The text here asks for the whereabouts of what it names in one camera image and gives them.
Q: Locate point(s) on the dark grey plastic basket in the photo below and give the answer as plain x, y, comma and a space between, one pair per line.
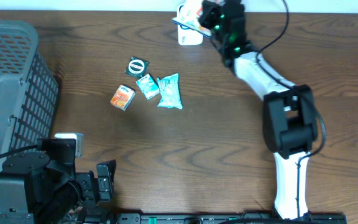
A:
29, 93

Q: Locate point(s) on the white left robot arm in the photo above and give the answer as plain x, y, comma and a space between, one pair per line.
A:
39, 184

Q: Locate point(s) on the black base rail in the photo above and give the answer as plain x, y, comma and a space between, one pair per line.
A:
252, 217

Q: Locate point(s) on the teal wet wipes pack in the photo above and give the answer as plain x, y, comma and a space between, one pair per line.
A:
170, 93

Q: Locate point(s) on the white barcode scanner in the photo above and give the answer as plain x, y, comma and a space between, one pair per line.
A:
186, 36

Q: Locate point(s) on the orange tissue pack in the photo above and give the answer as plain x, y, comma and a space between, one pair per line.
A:
122, 97

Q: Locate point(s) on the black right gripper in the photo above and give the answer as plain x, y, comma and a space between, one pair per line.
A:
207, 12

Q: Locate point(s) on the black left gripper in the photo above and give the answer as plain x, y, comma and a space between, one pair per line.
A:
105, 185

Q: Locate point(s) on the small teal tissue pack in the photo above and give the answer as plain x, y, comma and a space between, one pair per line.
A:
148, 86

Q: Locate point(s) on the dark green round-logo packet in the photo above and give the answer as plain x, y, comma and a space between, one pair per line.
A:
137, 67

